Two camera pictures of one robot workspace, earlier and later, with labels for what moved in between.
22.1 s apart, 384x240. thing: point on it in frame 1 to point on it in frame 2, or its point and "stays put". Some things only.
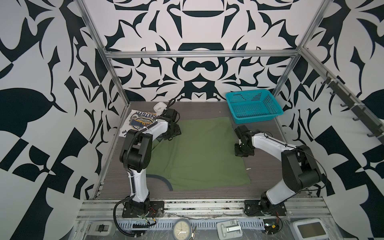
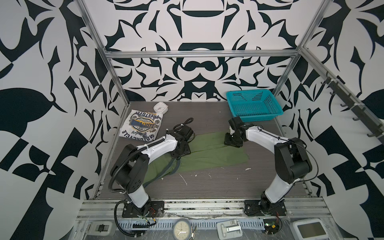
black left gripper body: x=176 y=131 to x=186 y=150
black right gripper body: x=240 y=150 to x=233 y=140
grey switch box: x=99 y=228 stays put
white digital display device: x=308 y=229 stays put
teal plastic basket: x=252 y=106 stays put
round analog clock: x=181 y=230 stays put
